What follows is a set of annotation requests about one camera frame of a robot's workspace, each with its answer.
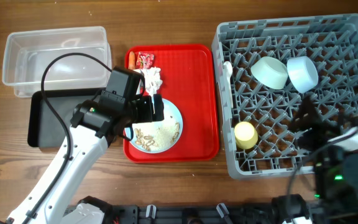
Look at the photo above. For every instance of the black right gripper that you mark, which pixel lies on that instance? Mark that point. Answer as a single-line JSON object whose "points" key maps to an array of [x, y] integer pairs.
{"points": [[314, 121]]}

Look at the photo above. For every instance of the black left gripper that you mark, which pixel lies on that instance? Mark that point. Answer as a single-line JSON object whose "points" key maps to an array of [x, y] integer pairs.
{"points": [[150, 115]]}

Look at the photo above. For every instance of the light blue plate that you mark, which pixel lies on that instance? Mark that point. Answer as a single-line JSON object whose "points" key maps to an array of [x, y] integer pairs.
{"points": [[171, 113]]}

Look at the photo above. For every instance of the light blue bowl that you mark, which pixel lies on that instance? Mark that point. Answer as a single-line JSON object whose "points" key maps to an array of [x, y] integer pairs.
{"points": [[302, 73]]}

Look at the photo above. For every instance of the yellow plastic cup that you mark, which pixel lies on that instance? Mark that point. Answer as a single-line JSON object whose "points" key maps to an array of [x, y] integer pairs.
{"points": [[245, 135]]}

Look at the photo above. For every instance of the mint green bowl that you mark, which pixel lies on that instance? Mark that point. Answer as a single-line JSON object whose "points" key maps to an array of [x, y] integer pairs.
{"points": [[270, 72]]}

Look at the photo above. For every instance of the white plastic spoon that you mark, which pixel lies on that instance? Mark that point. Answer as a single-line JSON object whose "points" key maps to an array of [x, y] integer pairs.
{"points": [[227, 71]]}

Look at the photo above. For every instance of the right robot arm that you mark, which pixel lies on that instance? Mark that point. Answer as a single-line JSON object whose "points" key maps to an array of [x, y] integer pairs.
{"points": [[334, 154]]}

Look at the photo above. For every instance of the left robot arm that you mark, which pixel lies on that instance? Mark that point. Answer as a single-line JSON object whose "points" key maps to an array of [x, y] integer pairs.
{"points": [[93, 127]]}

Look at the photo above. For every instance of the grey dishwasher rack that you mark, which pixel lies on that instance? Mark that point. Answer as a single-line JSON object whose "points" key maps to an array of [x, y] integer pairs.
{"points": [[331, 42]]}

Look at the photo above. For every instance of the peanut shells food scraps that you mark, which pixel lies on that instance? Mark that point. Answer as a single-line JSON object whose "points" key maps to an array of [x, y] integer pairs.
{"points": [[156, 137]]}

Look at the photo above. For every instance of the crumpled white napkin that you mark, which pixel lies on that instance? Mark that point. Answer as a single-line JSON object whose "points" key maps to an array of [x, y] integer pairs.
{"points": [[153, 80]]}

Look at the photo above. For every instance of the red snack wrapper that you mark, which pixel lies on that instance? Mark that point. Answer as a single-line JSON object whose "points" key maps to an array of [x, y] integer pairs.
{"points": [[144, 60]]}

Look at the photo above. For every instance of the orange carrot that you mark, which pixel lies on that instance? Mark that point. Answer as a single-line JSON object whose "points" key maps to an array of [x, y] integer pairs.
{"points": [[131, 61]]}

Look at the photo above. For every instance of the red serving tray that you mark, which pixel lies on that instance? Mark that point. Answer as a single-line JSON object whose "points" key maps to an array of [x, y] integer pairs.
{"points": [[188, 82]]}

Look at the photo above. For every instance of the black plastic bin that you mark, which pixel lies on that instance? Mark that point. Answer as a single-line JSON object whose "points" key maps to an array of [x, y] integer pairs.
{"points": [[44, 130]]}

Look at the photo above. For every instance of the clear plastic bin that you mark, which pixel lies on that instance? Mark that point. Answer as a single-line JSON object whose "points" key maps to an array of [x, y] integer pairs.
{"points": [[58, 59]]}

